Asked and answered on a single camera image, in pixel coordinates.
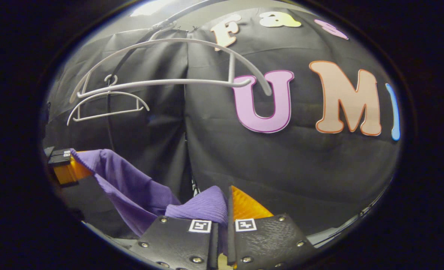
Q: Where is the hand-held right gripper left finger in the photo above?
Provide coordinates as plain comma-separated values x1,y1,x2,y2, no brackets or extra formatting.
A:
129,216,219,270

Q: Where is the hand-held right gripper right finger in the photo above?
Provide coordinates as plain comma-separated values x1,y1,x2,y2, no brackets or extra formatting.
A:
227,185,317,269

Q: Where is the black backdrop cloth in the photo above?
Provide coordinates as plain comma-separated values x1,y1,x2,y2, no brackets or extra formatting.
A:
44,6,402,240

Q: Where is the black clothes rail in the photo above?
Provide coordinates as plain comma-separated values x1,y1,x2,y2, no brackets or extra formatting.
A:
106,0,222,150

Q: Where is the white hanger with shirt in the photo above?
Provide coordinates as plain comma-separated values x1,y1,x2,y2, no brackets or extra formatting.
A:
69,37,273,104

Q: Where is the purple ribbed shirt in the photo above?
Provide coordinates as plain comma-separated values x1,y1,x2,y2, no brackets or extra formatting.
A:
70,149,230,255

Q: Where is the empty white hanger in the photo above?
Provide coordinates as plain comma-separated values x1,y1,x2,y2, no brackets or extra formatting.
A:
67,74,150,126

